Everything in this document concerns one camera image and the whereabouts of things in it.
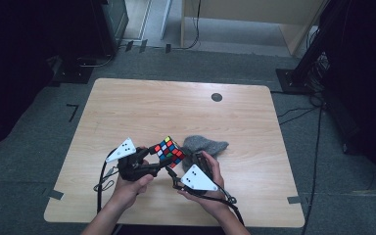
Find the person's left hand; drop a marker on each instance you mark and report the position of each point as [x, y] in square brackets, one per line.
[129, 192]

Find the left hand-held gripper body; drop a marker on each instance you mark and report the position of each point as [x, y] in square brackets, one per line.
[132, 168]

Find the dark curtain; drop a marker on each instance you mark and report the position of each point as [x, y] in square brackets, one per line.
[365, 81]
[19, 65]

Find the person's dark clothing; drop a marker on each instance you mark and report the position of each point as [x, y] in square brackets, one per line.
[176, 231]

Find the multicoloured puzzle cube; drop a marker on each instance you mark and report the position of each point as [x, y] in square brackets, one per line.
[169, 151]

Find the grey tape piece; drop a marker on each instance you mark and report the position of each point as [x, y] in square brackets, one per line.
[295, 199]
[56, 194]

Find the black floor tape strip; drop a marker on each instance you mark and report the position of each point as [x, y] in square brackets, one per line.
[168, 48]
[129, 46]
[143, 46]

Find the person's right hand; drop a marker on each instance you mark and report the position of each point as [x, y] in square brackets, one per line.
[217, 202]

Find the white upright panel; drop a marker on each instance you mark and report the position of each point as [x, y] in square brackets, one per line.
[165, 16]

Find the dark round table grommet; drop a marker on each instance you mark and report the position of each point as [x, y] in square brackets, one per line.
[216, 97]

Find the black metal stand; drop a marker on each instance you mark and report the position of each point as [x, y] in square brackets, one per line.
[310, 55]

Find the light wooden shelf unit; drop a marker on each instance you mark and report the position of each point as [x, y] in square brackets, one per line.
[241, 9]

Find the black cabinet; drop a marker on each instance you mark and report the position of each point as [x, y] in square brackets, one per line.
[106, 29]

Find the black angled floor tape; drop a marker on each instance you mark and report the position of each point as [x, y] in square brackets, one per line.
[74, 112]

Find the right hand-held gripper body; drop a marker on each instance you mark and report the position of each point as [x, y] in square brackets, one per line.
[197, 181]

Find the black floor plate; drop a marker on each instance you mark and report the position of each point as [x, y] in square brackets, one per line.
[73, 75]

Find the grey cloth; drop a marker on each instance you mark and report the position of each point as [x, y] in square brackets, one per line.
[205, 145]

